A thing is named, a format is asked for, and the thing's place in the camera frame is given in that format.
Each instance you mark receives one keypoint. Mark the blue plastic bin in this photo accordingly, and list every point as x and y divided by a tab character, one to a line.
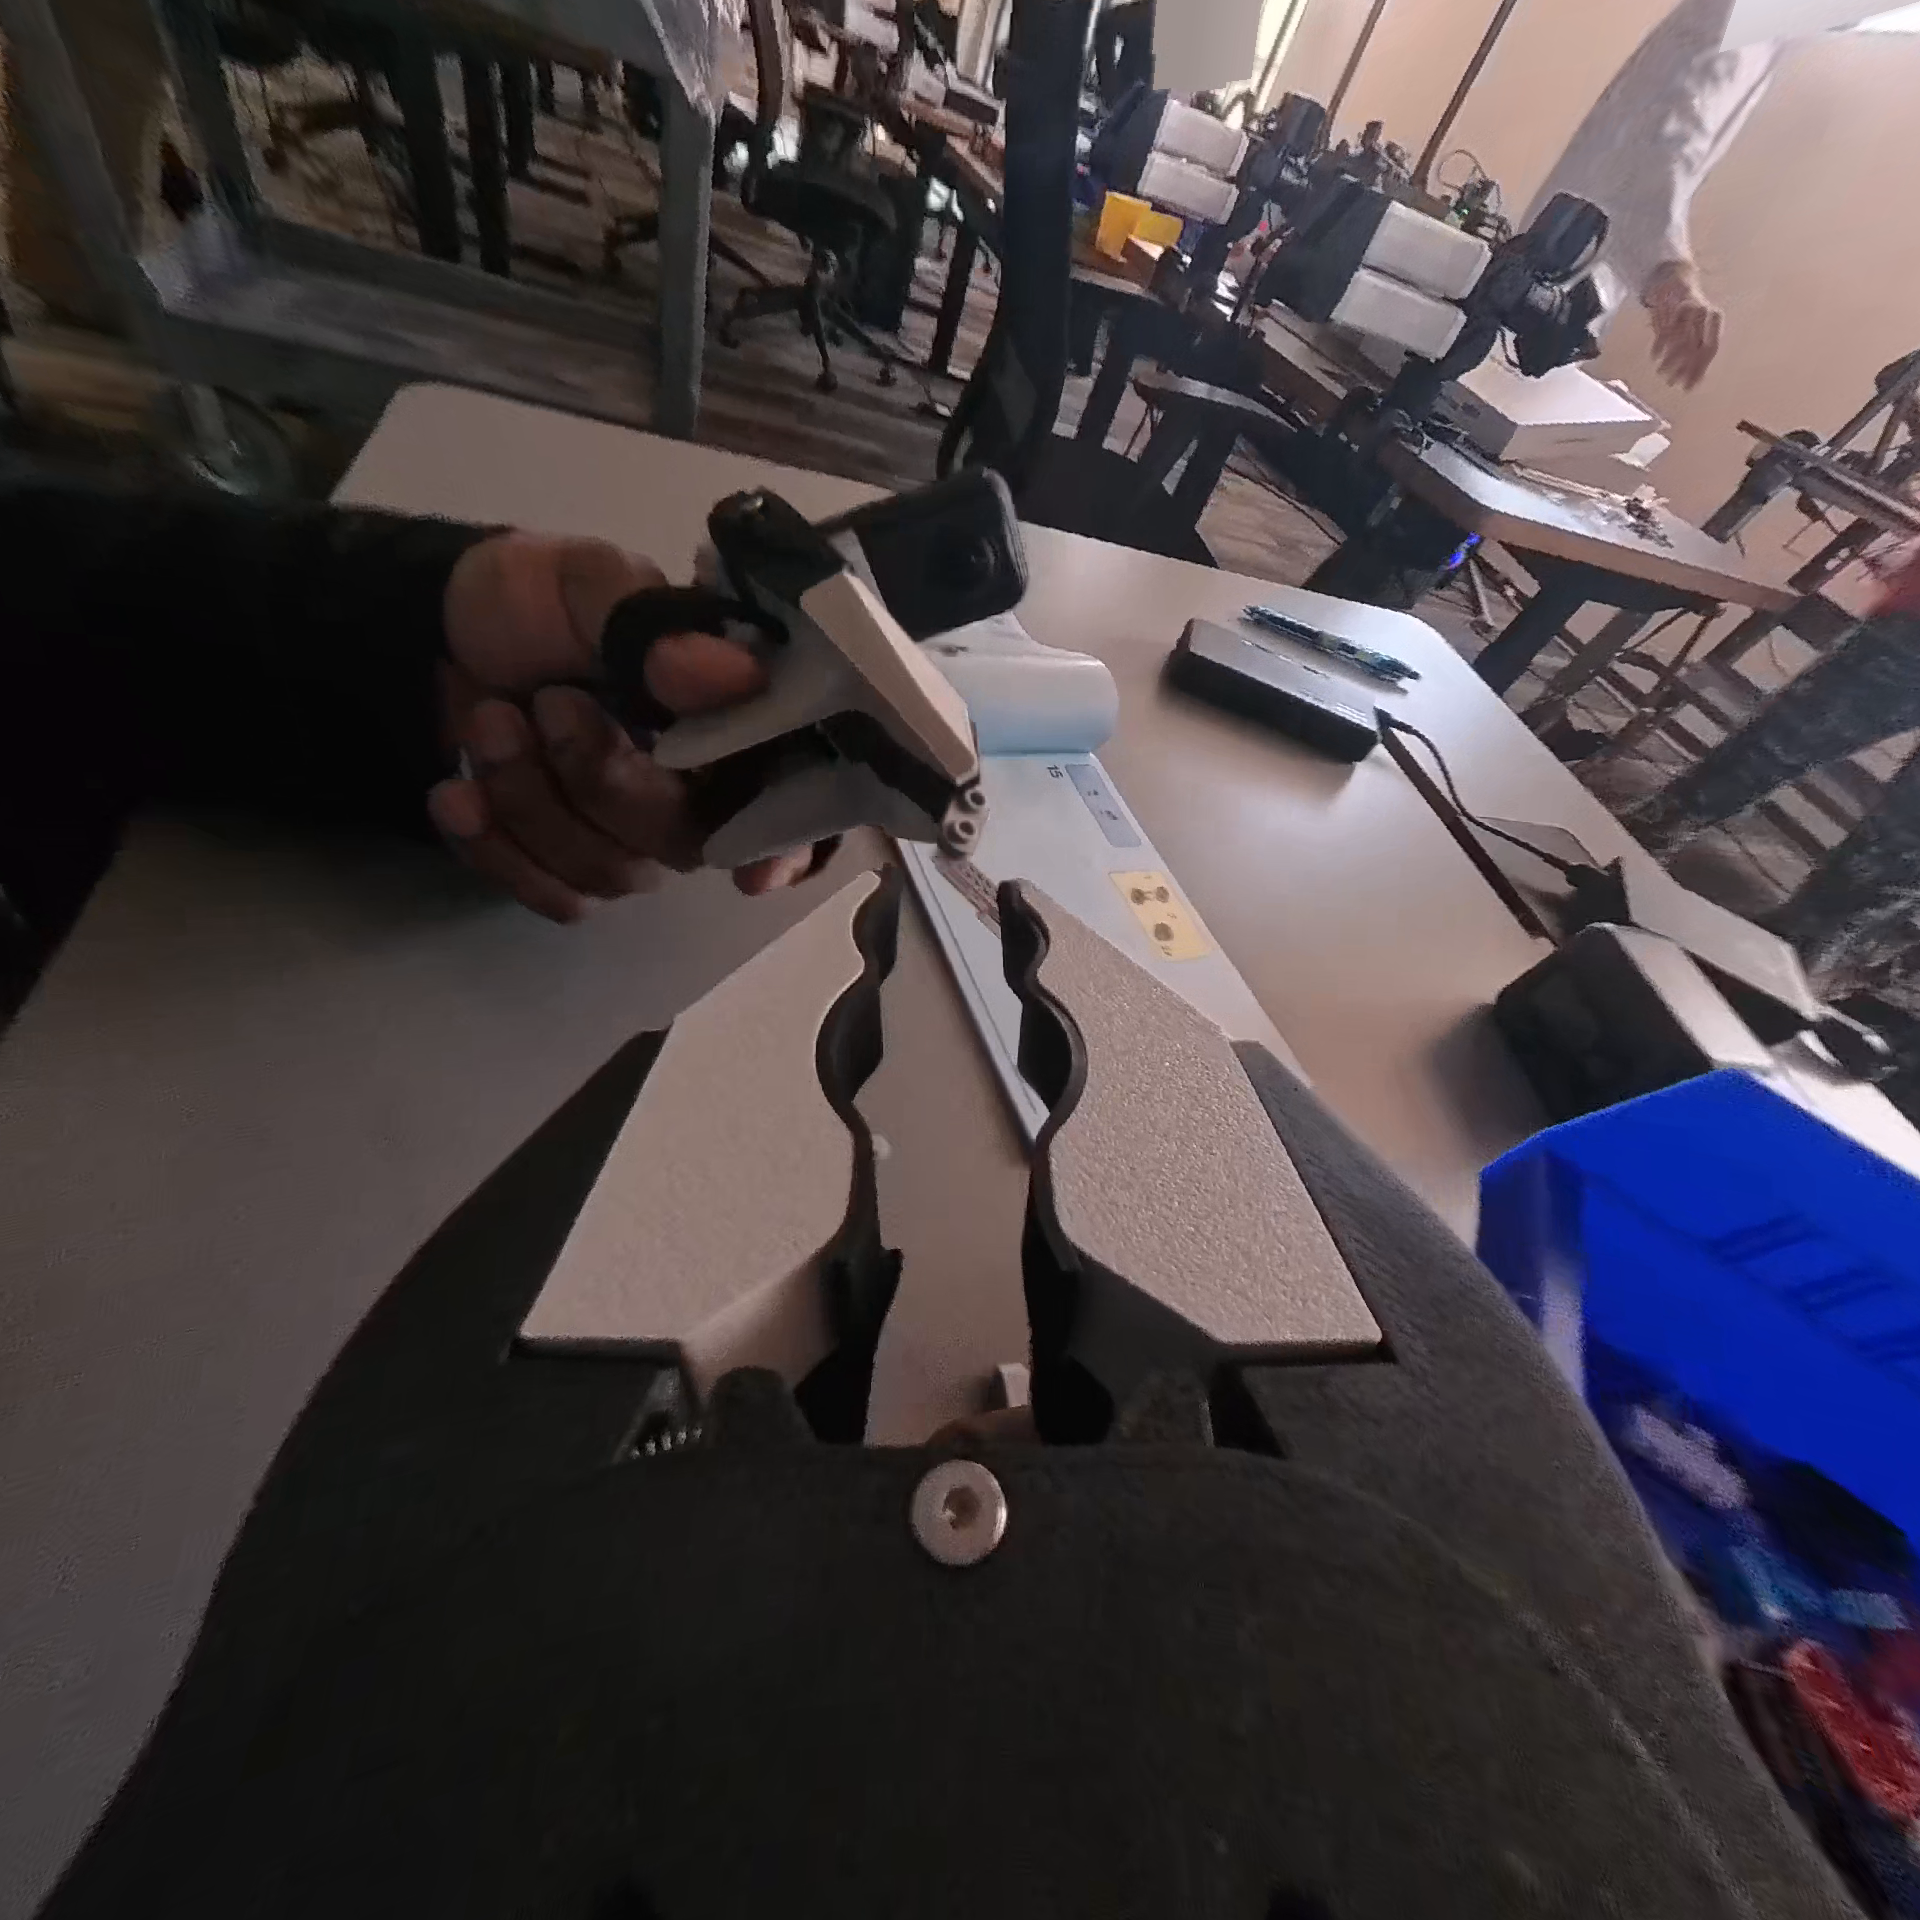
1725	1275

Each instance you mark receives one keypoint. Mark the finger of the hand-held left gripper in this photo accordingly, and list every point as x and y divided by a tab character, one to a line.
900	675
810	819

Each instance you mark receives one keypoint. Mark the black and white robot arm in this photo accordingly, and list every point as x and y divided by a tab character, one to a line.
1201	142
1411	262

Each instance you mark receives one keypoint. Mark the person's left forearm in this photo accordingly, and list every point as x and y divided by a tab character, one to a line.
225	675

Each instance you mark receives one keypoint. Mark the blue pen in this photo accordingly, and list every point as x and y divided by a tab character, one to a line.
1329	642

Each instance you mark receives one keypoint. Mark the person's left hand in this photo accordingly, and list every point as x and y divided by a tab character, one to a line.
555	780

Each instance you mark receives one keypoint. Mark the pale blue instruction booklet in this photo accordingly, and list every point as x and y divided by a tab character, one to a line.
1051	704

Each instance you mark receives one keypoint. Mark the small grey toy brick piece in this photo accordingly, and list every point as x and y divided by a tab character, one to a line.
969	821

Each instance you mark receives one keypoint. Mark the black power bank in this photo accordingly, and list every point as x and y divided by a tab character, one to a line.
1274	690

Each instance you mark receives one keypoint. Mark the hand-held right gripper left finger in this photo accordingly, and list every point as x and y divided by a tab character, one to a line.
691	1184

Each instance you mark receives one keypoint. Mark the brown work table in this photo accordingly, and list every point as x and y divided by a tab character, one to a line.
1575	525

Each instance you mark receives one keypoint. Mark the stack of white flat boxes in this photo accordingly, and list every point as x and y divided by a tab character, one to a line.
1544	412

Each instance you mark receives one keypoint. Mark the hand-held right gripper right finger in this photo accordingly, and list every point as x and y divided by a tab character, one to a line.
1184	1184

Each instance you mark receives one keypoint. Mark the black office chair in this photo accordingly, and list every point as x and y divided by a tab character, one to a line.
1034	300
818	195

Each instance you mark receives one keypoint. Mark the dark metal frame stand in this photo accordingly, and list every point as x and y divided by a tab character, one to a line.
1801	450

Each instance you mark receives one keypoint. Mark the black power adapter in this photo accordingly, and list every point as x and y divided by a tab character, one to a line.
1605	1020

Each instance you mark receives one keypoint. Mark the pile of toy bricks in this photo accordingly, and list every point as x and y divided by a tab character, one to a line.
1801	1650

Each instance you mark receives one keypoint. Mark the grey desk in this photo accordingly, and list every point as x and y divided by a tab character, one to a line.
301	1201

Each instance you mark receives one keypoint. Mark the yellow plastic bin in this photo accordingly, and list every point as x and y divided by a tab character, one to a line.
1133	224

